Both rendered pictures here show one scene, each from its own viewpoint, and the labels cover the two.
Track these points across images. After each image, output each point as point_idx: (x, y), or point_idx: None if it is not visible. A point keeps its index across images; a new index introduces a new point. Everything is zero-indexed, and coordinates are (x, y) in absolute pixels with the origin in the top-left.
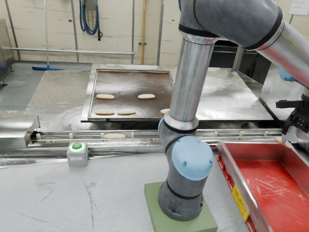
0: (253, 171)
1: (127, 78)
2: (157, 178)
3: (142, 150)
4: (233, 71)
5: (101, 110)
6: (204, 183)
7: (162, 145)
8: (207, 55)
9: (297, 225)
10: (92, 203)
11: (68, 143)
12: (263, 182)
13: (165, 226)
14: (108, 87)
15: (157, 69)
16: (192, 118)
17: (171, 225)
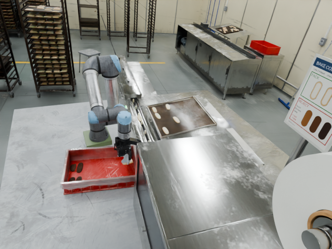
0: (124, 169)
1: (192, 109)
2: (115, 134)
3: (132, 128)
4: (257, 163)
5: (153, 108)
6: (91, 125)
7: (135, 131)
8: (105, 82)
9: (87, 176)
10: None
11: (130, 106)
12: (115, 171)
13: (87, 132)
14: (178, 105)
15: (216, 118)
16: (108, 107)
17: (87, 134)
